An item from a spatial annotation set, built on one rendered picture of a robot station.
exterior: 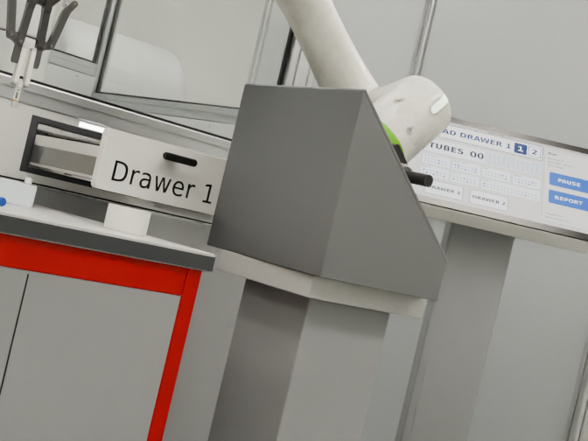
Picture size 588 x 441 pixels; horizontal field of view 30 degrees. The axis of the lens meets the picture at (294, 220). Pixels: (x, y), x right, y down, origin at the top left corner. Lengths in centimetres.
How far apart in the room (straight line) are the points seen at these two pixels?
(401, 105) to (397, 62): 204
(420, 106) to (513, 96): 161
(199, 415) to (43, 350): 102
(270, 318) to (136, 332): 37
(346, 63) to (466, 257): 71
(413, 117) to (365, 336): 42
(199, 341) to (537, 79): 160
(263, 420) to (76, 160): 59
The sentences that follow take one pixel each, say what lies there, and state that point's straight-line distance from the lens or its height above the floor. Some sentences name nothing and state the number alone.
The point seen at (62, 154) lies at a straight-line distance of 213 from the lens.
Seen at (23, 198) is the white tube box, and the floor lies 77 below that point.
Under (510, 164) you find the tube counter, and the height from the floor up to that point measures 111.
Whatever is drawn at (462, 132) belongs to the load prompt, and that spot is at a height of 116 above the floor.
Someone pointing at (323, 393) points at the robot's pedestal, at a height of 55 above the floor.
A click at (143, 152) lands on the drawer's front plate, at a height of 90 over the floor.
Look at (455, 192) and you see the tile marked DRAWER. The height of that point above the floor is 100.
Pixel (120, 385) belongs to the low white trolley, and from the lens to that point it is 171.
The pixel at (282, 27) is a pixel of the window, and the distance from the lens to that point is 260.
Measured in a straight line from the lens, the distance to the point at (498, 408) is 351.
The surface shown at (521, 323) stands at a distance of 348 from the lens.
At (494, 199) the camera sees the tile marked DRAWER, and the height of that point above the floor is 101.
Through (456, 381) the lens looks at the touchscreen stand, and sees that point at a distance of 274.
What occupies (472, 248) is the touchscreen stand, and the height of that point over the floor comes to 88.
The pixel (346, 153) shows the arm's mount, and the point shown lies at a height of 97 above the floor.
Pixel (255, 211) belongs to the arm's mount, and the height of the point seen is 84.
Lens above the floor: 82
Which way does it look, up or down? 1 degrees up
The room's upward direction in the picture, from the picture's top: 13 degrees clockwise
